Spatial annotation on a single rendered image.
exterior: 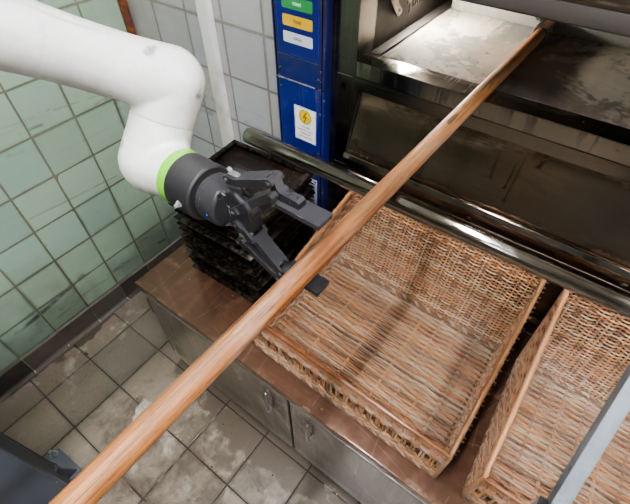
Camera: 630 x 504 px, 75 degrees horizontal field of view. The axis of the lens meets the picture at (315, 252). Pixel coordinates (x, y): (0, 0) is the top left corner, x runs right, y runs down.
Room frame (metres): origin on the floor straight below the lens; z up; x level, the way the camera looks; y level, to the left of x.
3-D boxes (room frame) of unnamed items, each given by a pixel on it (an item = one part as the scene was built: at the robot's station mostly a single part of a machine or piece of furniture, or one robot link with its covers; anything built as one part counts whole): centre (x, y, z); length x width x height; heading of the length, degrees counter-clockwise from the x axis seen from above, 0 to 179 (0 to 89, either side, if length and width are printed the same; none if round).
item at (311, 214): (0.38, 0.01, 1.26); 0.07 x 0.03 x 0.01; 53
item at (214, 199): (0.46, 0.12, 1.19); 0.09 x 0.07 x 0.08; 53
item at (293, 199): (0.40, 0.04, 1.28); 0.05 x 0.01 x 0.03; 53
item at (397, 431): (0.58, -0.19, 0.72); 0.56 x 0.49 x 0.28; 53
